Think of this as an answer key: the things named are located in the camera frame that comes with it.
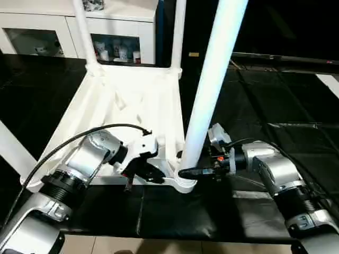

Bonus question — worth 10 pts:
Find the white plastic table top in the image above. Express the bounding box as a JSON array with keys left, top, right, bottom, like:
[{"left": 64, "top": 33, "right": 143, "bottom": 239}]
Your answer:
[{"left": 20, "top": 62, "right": 198, "bottom": 194}]

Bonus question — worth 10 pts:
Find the white plastic table leg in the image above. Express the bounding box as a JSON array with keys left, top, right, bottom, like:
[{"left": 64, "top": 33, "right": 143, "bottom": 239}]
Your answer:
[
  {"left": 71, "top": 0, "right": 103, "bottom": 76},
  {"left": 177, "top": 0, "right": 249, "bottom": 184},
  {"left": 169, "top": 0, "right": 188, "bottom": 76},
  {"left": 0, "top": 121, "right": 39, "bottom": 182}
]

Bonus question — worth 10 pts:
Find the black work mat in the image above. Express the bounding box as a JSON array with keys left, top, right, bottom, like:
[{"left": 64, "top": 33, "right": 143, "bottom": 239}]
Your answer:
[{"left": 0, "top": 53, "right": 339, "bottom": 245}]

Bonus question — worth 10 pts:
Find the white flat strip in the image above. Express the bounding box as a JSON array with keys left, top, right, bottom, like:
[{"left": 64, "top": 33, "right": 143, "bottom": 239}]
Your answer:
[{"left": 316, "top": 74, "right": 339, "bottom": 99}]

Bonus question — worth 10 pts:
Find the grey crumpled object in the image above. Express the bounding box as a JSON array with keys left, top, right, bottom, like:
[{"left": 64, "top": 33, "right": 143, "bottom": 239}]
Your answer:
[{"left": 82, "top": 0, "right": 106, "bottom": 12}]

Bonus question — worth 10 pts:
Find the white glass-door cabinet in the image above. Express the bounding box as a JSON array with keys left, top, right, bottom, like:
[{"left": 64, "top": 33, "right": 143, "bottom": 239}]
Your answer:
[{"left": 0, "top": 0, "right": 158, "bottom": 65}]

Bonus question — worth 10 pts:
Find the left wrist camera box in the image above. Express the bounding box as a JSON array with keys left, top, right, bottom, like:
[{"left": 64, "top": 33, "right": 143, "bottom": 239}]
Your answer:
[{"left": 113, "top": 134, "right": 160, "bottom": 176}]

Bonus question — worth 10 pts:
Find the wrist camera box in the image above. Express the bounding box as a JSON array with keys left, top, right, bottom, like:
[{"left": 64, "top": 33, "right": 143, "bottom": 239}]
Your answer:
[
  {"left": 113, "top": 134, "right": 160, "bottom": 176},
  {"left": 207, "top": 123, "right": 233, "bottom": 152}
]

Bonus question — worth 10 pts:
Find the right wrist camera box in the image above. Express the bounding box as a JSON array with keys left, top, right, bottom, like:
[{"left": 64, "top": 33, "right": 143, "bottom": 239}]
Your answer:
[{"left": 207, "top": 123, "right": 233, "bottom": 152}]

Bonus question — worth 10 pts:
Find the dark long rail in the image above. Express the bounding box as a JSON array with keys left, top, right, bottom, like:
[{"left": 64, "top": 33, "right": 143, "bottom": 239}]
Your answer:
[{"left": 230, "top": 51, "right": 339, "bottom": 66}]

